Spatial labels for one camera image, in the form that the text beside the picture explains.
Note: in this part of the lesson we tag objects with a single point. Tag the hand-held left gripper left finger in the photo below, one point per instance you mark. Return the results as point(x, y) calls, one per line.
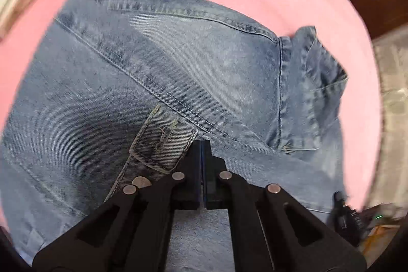
point(153, 195)

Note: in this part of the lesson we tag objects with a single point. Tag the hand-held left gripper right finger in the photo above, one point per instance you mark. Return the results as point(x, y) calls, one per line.
point(248, 205)

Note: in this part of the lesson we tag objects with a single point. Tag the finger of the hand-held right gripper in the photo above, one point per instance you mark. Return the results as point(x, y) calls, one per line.
point(344, 217)

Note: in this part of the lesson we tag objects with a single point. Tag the blue denim jacket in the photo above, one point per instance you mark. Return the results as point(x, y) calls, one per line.
point(127, 68)

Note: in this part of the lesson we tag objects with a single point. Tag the brown wooden door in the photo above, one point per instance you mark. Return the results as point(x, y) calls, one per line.
point(382, 4)

